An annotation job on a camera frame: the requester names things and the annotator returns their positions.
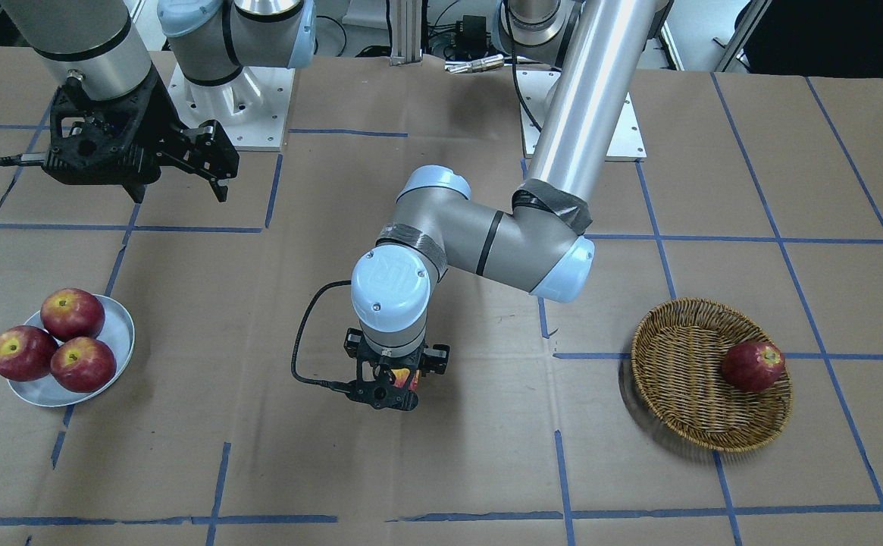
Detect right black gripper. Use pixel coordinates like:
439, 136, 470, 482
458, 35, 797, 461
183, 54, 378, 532
120, 72, 240, 204

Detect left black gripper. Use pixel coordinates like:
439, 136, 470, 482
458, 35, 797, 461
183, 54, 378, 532
344, 328, 451, 380

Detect yellow-red apple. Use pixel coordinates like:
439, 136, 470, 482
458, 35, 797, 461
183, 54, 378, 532
388, 369, 421, 393

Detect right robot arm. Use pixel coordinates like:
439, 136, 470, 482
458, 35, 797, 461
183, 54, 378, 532
1, 1, 316, 203

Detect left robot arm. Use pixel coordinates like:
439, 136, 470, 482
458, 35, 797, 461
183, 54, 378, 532
344, 1, 657, 391

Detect plate apple back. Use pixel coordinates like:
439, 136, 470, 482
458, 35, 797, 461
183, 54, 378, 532
0, 325, 58, 381
39, 287, 105, 342

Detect plate apple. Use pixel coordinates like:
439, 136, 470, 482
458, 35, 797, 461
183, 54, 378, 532
39, 287, 105, 342
0, 325, 58, 381
50, 337, 117, 394

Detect plate apple front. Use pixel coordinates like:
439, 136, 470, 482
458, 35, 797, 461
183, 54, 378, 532
50, 337, 117, 394

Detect woven wicker basket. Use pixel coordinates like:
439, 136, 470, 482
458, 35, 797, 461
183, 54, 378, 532
631, 297, 794, 453

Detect dark red basket apple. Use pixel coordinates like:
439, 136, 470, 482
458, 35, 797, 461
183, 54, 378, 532
721, 341, 785, 393

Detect black power adapter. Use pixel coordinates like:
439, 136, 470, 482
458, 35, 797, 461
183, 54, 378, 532
456, 14, 487, 49

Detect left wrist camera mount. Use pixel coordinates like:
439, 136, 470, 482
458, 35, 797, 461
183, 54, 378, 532
347, 366, 419, 411

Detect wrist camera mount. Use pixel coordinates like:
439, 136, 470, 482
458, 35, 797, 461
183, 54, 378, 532
40, 77, 161, 202
347, 366, 419, 411

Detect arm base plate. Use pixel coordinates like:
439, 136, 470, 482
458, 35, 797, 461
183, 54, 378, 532
168, 66, 296, 152
518, 69, 648, 162

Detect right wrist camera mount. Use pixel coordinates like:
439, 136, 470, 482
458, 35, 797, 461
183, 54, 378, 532
40, 77, 161, 202

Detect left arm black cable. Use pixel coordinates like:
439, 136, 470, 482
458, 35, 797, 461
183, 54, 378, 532
291, 281, 355, 394

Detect aluminium frame post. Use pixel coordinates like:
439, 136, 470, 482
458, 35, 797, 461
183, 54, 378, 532
386, 0, 426, 66

